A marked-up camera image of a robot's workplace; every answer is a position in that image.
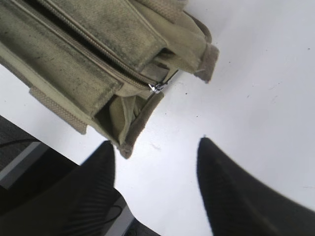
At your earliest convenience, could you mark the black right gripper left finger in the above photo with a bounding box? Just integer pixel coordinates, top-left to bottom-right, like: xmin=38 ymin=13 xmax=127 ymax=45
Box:
xmin=0 ymin=141 xmax=115 ymax=236

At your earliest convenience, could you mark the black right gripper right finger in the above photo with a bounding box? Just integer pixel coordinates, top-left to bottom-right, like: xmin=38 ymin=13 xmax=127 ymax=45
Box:
xmin=196 ymin=137 xmax=315 ymax=236

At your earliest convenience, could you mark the silver metal zipper pull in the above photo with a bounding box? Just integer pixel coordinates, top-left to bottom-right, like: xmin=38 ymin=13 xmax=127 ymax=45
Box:
xmin=149 ymin=69 xmax=179 ymax=94

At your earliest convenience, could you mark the olive yellow canvas bag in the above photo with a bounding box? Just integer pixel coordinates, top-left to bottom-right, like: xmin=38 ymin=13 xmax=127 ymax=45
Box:
xmin=0 ymin=0 xmax=220 ymax=158

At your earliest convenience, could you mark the grey metal frame bar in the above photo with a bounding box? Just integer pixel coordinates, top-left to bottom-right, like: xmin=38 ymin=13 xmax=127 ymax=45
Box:
xmin=0 ymin=142 xmax=49 ymax=189

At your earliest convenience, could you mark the thin black cable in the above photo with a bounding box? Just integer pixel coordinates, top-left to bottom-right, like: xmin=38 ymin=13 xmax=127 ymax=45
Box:
xmin=0 ymin=138 xmax=40 ymax=149

